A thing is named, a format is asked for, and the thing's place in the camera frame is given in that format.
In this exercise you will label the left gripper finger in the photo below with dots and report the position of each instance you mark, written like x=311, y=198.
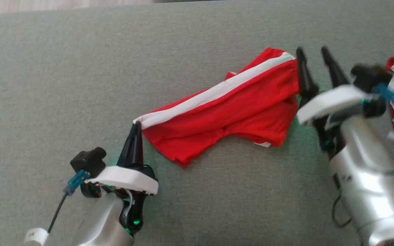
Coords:
x=140, y=153
x=128, y=153

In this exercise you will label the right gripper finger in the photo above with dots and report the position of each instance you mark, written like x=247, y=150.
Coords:
x=335, y=73
x=305, y=78

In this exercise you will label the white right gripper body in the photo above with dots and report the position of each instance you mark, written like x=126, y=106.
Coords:
x=330, y=100

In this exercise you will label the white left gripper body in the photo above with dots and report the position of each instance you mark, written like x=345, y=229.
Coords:
x=125, y=179

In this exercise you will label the red shorts with white stripe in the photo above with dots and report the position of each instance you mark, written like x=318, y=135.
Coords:
x=238, y=112

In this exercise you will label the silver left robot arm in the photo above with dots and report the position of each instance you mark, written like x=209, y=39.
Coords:
x=101, y=222

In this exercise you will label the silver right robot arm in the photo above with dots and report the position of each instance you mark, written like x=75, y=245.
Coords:
x=371, y=184

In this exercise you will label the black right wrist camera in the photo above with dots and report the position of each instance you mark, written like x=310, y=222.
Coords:
x=371, y=77

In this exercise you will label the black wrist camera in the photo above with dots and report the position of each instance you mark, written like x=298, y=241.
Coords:
x=87, y=162
x=371, y=77

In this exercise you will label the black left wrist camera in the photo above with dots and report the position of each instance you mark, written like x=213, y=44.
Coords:
x=87, y=162

